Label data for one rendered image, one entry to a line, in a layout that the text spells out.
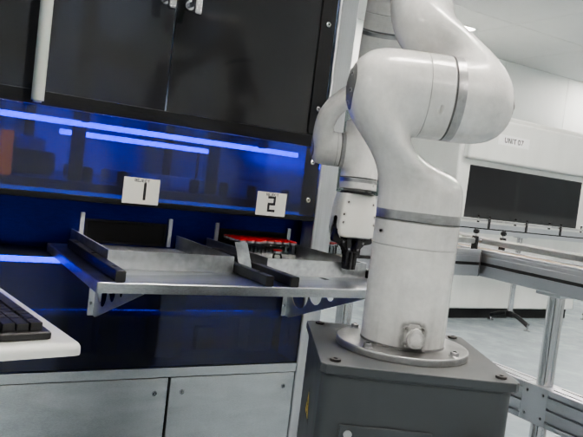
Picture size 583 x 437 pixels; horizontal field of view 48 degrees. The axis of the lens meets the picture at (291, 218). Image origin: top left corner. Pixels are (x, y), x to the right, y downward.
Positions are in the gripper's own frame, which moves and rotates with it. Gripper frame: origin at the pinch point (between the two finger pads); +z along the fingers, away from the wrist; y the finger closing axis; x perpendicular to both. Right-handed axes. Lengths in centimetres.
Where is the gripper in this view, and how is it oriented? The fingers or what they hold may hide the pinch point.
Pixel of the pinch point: (349, 260)
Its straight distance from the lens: 149.2
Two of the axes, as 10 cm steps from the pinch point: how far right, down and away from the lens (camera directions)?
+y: -8.6, -0.9, -5.0
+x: 4.9, 0.7, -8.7
